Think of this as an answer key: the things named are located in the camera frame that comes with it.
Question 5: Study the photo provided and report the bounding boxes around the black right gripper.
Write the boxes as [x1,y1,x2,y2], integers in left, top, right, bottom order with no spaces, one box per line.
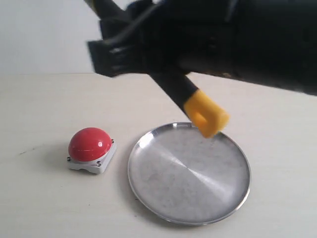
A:
[99,0,248,74]

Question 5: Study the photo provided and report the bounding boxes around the red dome button white base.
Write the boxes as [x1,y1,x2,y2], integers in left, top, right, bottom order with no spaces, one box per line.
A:
[67,127,117,174]

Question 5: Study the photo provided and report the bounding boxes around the yellow black claw hammer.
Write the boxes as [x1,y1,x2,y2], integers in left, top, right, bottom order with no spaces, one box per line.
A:
[87,0,229,138]

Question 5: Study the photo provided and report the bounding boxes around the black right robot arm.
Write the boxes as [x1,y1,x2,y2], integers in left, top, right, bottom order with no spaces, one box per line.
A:
[87,0,317,95]

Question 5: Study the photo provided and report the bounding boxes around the round steel plate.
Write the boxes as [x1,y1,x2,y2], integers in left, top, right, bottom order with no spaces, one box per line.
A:
[127,122,251,226]

